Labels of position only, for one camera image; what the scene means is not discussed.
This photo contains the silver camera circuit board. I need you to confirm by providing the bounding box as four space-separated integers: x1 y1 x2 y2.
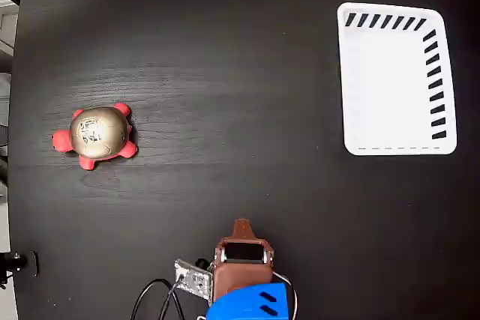
173 259 215 301

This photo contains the black table clamp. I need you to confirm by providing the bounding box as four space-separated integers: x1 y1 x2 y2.
0 250 41 280

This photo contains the white and red servo cable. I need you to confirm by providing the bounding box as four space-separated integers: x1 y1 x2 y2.
271 269 298 320

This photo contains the white plastic basket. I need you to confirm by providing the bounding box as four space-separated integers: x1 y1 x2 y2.
336 1 458 157

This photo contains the red turtle toy gold shell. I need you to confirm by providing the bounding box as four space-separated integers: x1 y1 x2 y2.
51 102 139 171

